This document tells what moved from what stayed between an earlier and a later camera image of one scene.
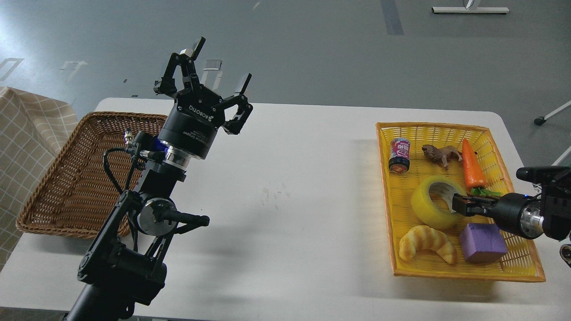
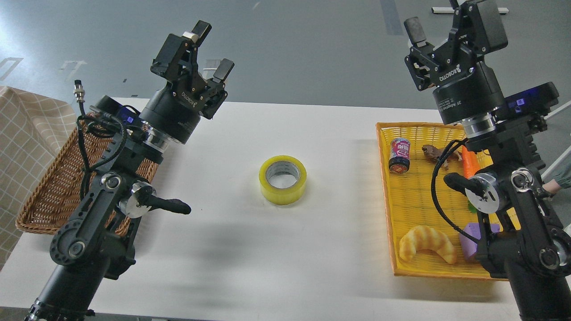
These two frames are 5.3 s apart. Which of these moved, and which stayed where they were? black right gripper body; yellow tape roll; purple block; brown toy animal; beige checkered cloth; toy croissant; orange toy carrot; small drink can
Moved: black right gripper body; yellow tape roll
Stayed: small drink can; orange toy carrot; purple block; beige checkered cloth; brown toy animal; toy croissant
